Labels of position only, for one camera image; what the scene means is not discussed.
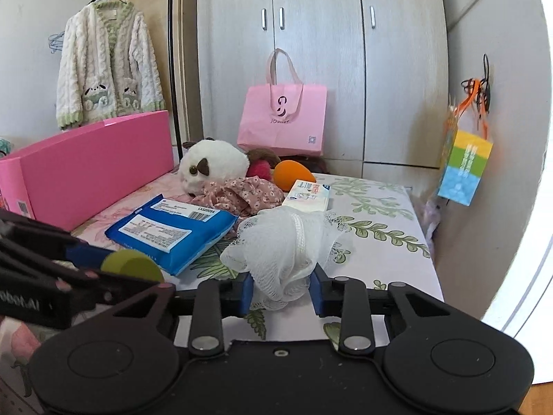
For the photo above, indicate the orange egg-shaped sponge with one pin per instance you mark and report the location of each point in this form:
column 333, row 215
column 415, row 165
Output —
column 293, row 175

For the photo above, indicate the white green knitted cardigan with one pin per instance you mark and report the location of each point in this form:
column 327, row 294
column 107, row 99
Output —
column 106, row 60

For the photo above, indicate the pink tote bag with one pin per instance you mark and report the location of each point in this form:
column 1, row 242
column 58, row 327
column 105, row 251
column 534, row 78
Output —
column 283, row 121

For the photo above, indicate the white mesh bath sponge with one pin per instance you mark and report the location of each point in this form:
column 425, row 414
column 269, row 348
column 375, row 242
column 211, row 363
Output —
column 285, row 246

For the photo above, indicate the pink cardboard box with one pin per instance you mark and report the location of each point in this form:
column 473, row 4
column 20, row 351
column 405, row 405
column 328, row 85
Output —
column 95, row 168

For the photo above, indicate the colourful paper bag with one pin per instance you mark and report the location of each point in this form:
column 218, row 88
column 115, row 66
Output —
column 466, row 164

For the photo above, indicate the light wooden wardrobe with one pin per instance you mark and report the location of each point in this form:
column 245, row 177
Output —
column 319, row 73

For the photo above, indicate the floral bed sheet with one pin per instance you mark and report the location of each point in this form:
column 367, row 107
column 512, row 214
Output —
column 384, row 263

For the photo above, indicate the white plush toy brown ears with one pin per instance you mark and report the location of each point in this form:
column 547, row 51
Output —
column 216, row 164

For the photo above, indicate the red fluffy plush ball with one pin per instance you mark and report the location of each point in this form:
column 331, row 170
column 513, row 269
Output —
column 260, row 169

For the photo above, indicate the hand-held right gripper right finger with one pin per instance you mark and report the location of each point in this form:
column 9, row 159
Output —
column 319, row 296

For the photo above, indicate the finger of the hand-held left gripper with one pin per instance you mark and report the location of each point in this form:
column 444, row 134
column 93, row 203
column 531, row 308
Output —
column 108, row 286
column 86, row 253

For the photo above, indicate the olive green round puff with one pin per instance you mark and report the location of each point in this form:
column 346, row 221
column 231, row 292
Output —
column 134, row 266

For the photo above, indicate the blue wet wipes packet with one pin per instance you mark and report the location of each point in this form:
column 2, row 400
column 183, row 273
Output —
column 173, row 231

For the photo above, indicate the pink floral cloth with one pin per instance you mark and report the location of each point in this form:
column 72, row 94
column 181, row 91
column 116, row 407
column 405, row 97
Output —
column 242, row 194

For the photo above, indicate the dark bag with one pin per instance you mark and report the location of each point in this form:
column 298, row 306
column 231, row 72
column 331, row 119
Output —
column 309, row 164

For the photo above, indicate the black clothes rack pole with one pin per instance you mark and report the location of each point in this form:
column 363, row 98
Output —
column 173, row 52

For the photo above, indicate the green patterned packet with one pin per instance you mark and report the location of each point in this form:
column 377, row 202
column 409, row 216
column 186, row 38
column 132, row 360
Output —
column 4, row 147

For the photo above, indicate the white blue tissue pack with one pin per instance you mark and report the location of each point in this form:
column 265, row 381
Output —
column 307, row 196

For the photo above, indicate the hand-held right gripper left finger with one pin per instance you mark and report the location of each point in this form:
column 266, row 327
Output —
column 247, row 295

